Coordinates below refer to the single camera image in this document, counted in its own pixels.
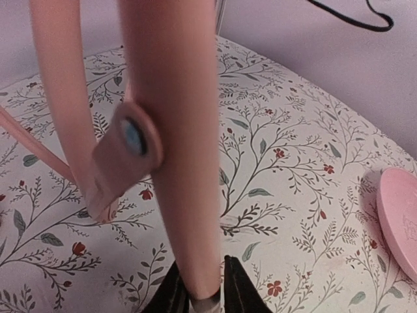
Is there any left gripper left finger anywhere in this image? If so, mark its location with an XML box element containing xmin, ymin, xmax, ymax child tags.
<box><xmin>141</xmin><ymin>261</ymin><xmax>190</xmax><ymax>313</ymax></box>

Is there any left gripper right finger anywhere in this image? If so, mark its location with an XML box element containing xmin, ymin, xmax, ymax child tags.
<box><xmin>223</xmin><ymin>255</ymin><xmax>272</xmax><ymax>313</ymax></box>

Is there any pink music stand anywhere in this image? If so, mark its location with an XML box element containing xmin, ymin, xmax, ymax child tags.
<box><xmin>1</xmin><ymin>1</ymin><xmax>221</xmax><ymax>312</ymax></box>

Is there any pink plate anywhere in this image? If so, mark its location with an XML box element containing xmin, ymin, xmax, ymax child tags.
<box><xmin>377</xmin><ymin>168</ymin><xmax>416</xmax><ymax>282</ymax></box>

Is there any right aluminium frame post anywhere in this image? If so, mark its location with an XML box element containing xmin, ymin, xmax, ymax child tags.
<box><xmin>216</xmin><ymin>0</ymin><xmax>226</xmax><ymax>35</ymax></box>

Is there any right black cable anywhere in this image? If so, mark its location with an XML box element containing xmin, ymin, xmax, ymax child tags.
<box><xmin>308</xmin><ymin>0</ymin><xmax>395</xmax><ymax>33</ymax></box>

